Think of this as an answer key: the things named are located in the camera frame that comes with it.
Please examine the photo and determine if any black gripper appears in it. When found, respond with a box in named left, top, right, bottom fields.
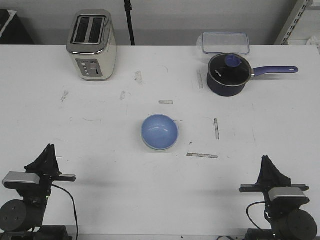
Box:
left=17, top=144, right=76, bottom=200
left=239, top=155, right=309, bottom=208

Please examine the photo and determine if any blue bowl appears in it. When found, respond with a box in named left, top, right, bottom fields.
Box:
left=140, top=114, right=179, bottom=137

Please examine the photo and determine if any green bowl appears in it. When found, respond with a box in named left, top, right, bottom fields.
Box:
left=142, top=135, right=178, bottom=151

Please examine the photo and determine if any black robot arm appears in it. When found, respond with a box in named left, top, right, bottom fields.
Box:
left=239, top=155, right=318, bottom=240
left=0, top=144, right=76, bottom=240

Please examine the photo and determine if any glass pot lid blue knob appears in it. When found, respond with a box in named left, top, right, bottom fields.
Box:
left=208, top=53, right=252, bottom=87

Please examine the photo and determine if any silver two-slot toaster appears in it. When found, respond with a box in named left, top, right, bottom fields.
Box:
left=66, top=9, right=117, bottom=82

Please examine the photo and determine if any grey metal shelf upright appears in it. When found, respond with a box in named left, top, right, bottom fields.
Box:
left=274, top=0, right=313, bottom=46

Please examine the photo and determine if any clear plastic food container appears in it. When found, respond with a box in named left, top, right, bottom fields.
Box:
left=196, top=32, right=250, bottom=55

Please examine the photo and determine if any black tripod pole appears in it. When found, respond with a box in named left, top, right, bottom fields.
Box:
left=124, top=0, right=136, bottom=46

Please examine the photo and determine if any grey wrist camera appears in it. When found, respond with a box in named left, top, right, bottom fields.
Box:
left=268, top=187, right=310, bottom=205
left=2, top=171, right=41, bottom=190

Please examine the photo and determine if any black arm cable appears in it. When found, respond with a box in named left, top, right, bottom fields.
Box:
left=51, top=184, right=80, bottom=238
left=246, top=201, right=271, bottom=231

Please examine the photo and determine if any blue saucepan with handle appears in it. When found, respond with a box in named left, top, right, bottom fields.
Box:
left=207, top=53, right=299, bottom=97

